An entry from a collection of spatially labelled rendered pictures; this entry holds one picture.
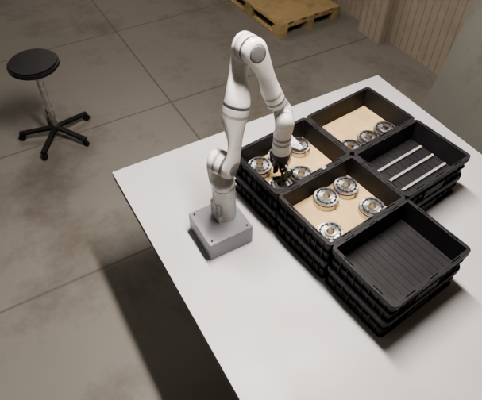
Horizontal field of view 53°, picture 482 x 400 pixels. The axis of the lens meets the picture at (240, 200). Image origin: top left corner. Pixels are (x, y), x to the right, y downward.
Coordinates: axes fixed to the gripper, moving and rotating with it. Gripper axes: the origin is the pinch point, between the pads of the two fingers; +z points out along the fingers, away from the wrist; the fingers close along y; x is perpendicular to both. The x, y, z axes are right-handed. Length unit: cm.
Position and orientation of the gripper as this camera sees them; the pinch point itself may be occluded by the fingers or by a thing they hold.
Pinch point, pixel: (279, 175)
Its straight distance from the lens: 202.1
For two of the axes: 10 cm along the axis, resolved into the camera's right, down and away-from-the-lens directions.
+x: 8.7, -3.8, 3.0
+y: 4.8, 6.8, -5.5
